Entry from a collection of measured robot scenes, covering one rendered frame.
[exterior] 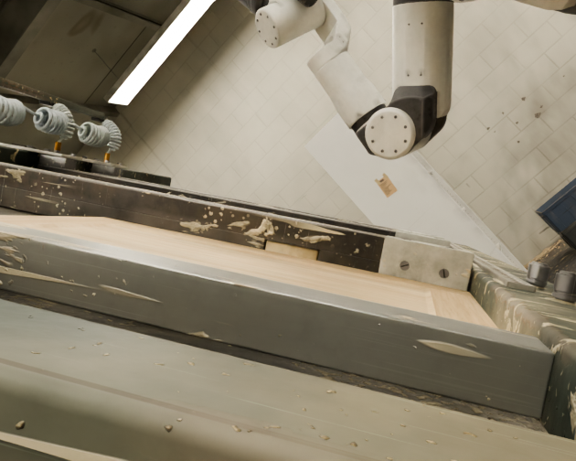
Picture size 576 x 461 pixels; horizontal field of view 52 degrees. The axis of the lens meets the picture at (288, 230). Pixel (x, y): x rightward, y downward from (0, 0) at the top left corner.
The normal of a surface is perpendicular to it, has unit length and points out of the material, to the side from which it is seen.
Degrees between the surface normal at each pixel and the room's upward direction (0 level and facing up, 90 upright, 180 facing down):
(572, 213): 90
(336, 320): 90
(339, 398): 52
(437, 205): 90
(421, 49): 90
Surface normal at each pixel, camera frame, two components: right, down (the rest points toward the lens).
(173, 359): 0.18, -0.98
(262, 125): -0.33, 0.12
